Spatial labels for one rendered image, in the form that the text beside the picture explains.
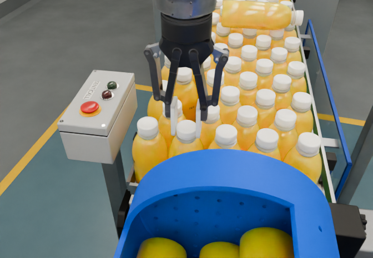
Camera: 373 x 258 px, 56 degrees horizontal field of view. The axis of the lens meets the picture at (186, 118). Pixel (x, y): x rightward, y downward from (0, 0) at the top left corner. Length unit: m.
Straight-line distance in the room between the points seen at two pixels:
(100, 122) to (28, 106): 2.08
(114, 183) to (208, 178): 0.55
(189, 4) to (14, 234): 1.68
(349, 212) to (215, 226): 0.27
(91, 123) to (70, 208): 1.32
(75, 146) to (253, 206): 0.39
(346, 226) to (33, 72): 2.79
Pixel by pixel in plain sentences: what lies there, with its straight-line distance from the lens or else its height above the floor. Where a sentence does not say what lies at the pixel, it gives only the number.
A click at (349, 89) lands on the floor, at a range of 2.96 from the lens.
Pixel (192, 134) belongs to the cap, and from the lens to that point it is 0.64.
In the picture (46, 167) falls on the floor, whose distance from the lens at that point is 2.23.
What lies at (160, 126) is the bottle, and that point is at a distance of 0.72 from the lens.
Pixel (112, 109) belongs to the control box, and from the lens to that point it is 0.72.
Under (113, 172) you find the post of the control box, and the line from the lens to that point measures 0.89.
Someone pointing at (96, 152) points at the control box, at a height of 1.03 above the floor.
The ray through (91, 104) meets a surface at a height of 1.11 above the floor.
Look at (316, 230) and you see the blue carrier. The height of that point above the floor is 1.20.
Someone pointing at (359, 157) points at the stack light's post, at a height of 0.85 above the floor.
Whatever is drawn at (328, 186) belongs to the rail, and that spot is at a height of 0.98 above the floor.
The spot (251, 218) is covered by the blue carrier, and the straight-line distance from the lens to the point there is 0.53.
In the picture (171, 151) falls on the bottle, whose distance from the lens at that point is 0.67.
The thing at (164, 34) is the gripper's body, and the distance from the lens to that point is 0.52.
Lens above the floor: 1.53
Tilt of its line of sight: 40 degrees down
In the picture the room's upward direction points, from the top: straight up
